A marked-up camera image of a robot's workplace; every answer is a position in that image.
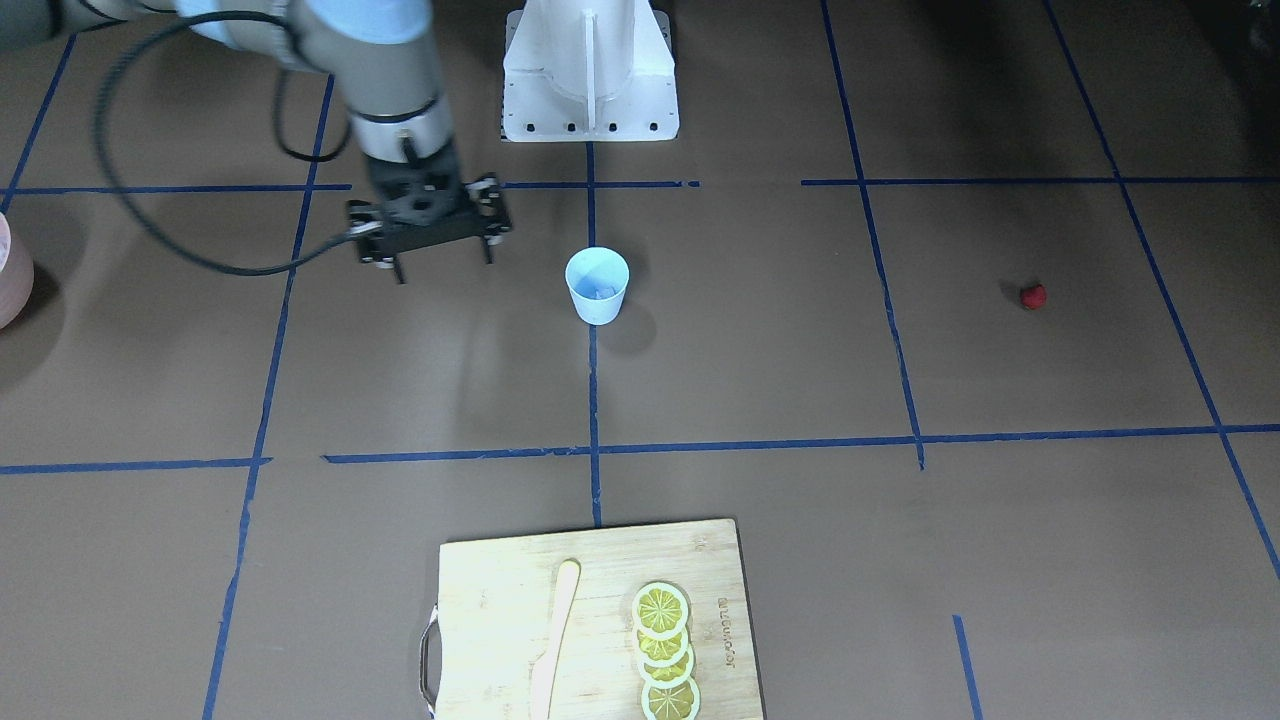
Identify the bamboo cutting board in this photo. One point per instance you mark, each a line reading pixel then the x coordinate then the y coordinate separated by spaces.
pixel 492 614

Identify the light blue paper cup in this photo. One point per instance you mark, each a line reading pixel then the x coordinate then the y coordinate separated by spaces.
pixel 597 279

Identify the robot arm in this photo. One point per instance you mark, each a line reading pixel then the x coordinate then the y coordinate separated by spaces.
pixel 381 55

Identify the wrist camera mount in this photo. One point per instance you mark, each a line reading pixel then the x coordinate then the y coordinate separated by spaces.
pixel 383 231

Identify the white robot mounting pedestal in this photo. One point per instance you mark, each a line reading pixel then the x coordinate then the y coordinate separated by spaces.
pixel 589 71

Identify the pink bowl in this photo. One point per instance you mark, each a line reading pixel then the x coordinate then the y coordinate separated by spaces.
pixel 17 274

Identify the lemon slice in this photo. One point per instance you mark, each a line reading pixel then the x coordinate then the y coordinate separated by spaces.
pixel 660 611
pixel 677 672
pixel 680 701
pixel 664 652

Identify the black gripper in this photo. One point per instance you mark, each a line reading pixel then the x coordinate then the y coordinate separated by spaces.
pixel 489 199

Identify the red strawberry on table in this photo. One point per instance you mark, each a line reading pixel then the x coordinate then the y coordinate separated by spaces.
pixel 1033 297

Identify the yellow plastic knife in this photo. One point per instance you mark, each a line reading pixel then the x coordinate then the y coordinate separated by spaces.
pixel 545 668

